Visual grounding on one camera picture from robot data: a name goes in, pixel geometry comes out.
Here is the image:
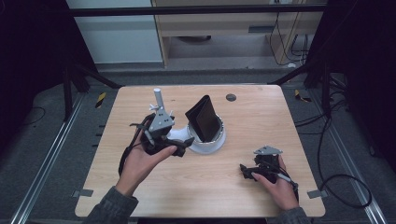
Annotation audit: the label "person's right hand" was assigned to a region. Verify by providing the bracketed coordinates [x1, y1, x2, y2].
[250, 154, 301, 212]

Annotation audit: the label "thin black floor cable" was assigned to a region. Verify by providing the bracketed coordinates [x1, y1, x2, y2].
[21, 106, 47, 127]

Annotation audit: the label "grey tape piece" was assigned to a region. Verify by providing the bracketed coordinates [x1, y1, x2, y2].
[72, 189, 94, 199]
[306, 189, 329, 200]

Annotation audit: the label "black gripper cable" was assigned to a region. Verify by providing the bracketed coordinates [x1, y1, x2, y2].
[117, 113, 157, 176]
[267, 164, 301, 202]

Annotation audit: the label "aluminium floor rail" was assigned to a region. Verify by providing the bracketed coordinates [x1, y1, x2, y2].
[307, 89, 388, 224]
[9, 92, 86, 224]

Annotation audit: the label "white cabinet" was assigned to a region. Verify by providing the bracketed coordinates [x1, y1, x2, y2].
[65, 0, 164, 65]

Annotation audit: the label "black looped floor cable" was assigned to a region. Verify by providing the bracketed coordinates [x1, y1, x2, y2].
[293, 111, 374, 210]

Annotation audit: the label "black horizontal bar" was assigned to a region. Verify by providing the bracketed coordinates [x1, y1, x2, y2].
[68, 4, 329, 17]

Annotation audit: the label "black metal stand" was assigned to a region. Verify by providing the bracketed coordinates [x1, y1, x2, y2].
[268, 60, 332, 119]
[61, 60, 123, 123]

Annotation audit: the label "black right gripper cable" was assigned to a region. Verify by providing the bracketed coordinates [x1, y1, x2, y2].
[267, 164, 301, 202]

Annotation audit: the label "white holder with post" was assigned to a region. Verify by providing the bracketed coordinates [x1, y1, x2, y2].
[148, 88, 227, 155]

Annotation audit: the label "black hanging desk cables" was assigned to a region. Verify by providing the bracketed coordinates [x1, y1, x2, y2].
[268, 11, 310, 67]

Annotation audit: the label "black leather wallet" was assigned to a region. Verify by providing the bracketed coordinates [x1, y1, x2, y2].
[184, 94, 222, 143]

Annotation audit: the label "person's left hand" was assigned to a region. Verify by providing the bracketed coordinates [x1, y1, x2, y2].
[115, 130, 178, 198]

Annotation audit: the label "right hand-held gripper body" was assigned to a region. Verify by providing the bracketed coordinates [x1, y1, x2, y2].
[252, 145, 284, 185]

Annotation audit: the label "yellow-handled tool on floor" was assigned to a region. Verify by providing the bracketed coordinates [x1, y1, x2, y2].
[94, 91, 107, 109]

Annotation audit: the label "wooden background desk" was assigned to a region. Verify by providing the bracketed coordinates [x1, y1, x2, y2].
[151, 0, 328, 68]

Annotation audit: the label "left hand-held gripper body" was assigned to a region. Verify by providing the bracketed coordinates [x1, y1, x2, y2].
[136, 105, 188, 157]

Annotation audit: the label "yellow black striped tape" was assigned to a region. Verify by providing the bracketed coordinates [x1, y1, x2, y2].
[293, 89, 313, 104]

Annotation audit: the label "dark curtain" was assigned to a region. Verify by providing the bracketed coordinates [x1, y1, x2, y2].
[0, 0, 97, 157]
[306, 0, 396, 175]

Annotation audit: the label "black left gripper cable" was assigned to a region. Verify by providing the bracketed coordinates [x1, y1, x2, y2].
[117, 113, 157, 176]

